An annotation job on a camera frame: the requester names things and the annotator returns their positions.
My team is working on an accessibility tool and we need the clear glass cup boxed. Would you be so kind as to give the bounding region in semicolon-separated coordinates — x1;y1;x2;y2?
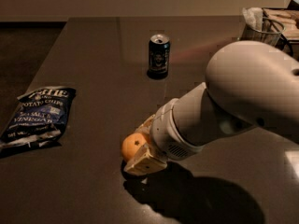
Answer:
241;17;285;46

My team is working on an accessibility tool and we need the wooden tray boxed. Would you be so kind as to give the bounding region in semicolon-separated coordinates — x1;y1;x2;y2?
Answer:
263;8;299;40

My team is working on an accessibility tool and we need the orange fruit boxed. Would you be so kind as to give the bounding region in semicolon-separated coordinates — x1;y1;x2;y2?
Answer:
121;133;150;162

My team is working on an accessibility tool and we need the dark blue pepsi can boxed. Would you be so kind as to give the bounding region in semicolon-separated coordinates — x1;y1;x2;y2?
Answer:
148;34;170;79

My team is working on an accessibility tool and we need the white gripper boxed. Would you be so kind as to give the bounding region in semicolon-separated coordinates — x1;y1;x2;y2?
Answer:
124;98;203;176

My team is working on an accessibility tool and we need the white napkin in cup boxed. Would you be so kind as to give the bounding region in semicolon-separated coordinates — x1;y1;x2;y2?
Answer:
242;7;263;31

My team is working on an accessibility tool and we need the blue potato chips bag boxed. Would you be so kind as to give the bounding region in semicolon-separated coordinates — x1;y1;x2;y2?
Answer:
0;86;76;149

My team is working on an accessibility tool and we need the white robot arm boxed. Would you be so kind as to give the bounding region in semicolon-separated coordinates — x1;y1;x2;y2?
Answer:
124;41;299;176

